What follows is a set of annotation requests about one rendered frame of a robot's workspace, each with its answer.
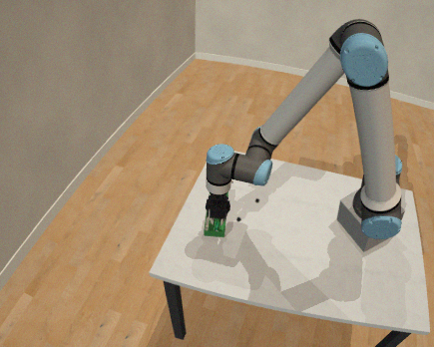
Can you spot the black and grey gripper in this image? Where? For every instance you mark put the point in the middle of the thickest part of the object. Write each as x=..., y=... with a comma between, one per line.
x=217, y=210

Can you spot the green rack of labelled bins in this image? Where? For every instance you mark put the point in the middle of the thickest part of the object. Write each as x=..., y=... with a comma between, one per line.
x=210, y=229

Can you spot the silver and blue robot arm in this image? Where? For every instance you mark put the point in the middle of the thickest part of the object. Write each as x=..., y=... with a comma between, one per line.
x=363, y=59

